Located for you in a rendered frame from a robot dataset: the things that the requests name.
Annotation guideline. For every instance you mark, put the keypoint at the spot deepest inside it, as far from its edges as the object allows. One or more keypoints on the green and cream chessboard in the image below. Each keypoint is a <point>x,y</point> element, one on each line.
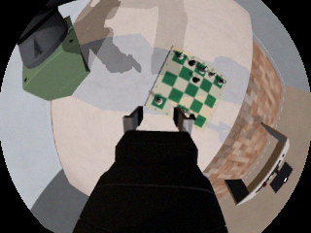
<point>175,87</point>

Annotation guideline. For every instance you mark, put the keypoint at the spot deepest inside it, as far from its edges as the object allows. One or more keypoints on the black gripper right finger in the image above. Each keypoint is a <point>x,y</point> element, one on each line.
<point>181,121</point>

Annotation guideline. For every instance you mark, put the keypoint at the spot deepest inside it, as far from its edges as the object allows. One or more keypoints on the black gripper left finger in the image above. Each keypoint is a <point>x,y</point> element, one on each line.
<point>134,120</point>

